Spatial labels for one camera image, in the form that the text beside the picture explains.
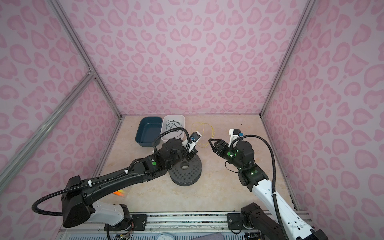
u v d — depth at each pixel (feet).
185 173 2.76
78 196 1.31
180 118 3.74
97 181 1.41
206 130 3.71
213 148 2.14
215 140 2.22
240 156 1.81
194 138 1.92
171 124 3.75
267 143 2.09
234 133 2.18
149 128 3.65
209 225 2.40
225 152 2.09
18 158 1.76
